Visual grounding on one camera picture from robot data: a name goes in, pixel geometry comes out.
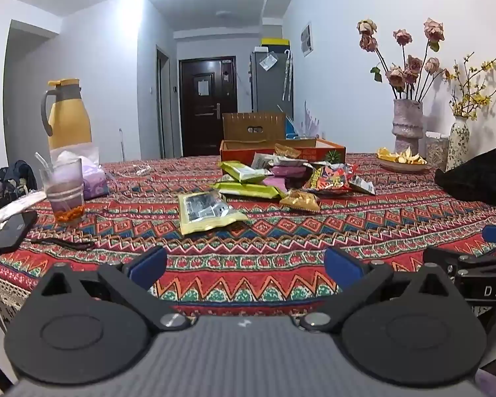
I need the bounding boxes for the large yellow-green snack packet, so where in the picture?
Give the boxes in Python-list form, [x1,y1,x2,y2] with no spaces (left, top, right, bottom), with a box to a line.
[178,190,249,236]

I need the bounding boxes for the wooden chair back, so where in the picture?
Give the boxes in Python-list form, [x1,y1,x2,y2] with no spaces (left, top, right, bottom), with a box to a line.
[222,111,287,143]

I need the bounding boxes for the crinkled gold snack packet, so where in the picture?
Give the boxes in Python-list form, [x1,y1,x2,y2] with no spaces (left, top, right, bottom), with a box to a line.
[274,143,309,160]

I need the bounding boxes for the white folded umbrella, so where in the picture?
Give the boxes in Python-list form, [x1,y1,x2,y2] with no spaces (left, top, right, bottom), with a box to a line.
[282,50,294,102]

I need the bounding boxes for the blue plastic board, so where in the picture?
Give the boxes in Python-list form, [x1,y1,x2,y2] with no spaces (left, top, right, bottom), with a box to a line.
[285,115,303,139]

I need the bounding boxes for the yellow thermos jug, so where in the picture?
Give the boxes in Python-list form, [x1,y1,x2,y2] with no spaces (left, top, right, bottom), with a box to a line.
[40,78,92,150]

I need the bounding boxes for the pink textured vase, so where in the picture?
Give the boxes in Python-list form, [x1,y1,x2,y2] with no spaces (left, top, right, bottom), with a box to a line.
[392,98,425,156]

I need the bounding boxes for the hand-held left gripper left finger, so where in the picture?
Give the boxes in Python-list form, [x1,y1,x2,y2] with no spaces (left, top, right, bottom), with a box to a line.
[27,246,193,332]

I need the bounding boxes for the small green snack packet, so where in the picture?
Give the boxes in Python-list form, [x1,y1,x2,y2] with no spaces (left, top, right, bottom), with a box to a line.
[219,160,273,183]

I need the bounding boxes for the silver snack packet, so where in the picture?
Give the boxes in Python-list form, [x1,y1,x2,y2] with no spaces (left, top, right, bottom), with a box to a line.
[349,175,376,196]

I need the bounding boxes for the pile of orange peels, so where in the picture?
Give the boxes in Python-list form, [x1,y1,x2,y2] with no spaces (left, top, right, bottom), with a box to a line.
[376,147,427,165]

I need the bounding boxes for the purple snack packet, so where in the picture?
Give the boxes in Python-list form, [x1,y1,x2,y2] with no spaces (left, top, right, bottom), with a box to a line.
[270,165,315,178]

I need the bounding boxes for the yellow flower branches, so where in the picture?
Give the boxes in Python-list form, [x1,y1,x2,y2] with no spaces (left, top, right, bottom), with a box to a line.
[444,53,496,121]

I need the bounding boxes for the floral white vase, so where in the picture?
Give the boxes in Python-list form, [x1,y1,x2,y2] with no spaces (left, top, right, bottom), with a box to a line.
[445,116,471,171]

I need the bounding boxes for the white snack packet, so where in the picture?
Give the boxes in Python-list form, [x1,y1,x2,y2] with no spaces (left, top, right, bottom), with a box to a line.
[251,153,310,170]

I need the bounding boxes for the wall picture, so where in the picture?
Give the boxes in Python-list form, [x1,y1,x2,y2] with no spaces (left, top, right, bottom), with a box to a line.
[301,22,314,57]

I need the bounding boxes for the grey fridge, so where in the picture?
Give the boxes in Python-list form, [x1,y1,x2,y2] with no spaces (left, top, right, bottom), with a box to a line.
[250,50,294,116]

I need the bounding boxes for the orange cardboard box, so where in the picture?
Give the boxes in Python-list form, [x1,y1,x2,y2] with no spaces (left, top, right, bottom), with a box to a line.
[220,138,347,167]

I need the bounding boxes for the clear glass cup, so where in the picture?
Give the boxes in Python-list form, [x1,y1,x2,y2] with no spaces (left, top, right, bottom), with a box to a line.
[39,157,86,226]

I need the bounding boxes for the white cloth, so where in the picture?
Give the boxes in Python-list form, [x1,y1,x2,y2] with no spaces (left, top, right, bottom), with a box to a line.
[0,190,49,227]

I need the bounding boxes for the black phone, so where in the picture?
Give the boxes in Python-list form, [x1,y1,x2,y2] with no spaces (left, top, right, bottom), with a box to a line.
[0,210,39,256]

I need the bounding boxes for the dark brown door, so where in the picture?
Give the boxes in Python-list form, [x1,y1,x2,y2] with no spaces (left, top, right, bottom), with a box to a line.
[179,56,237,158]

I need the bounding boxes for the purple tissue pack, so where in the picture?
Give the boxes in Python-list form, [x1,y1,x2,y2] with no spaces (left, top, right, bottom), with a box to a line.
[52,145,110,201]

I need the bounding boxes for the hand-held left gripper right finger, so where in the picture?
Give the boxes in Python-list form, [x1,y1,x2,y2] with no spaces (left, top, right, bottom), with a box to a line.
[301,248,474,333]

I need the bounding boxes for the long green snack packet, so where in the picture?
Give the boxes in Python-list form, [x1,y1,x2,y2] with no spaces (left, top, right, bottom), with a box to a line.
[211,182,288,199]

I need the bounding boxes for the dried pink roses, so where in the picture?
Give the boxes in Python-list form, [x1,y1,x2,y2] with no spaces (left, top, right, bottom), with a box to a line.
[357,17,451,102]

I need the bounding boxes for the white bowl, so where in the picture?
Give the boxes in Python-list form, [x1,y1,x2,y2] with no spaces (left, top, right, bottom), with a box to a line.
[375,155,429,173]

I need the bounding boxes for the dark jacket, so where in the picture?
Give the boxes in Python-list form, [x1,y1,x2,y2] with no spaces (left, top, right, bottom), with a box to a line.
[0,160,38,200]

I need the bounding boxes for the black strap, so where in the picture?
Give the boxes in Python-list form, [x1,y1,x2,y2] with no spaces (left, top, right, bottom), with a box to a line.
[30,238,95,251]

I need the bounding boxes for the clear drinking straw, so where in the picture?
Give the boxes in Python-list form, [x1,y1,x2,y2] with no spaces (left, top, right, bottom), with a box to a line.
[35,152,57,175]

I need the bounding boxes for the clear jar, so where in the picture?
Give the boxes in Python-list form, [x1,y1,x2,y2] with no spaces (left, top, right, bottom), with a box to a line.
[425,131,450,170]

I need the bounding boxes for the red snack packet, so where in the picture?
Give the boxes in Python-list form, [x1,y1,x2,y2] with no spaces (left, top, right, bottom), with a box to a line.
[305,163,358,194]

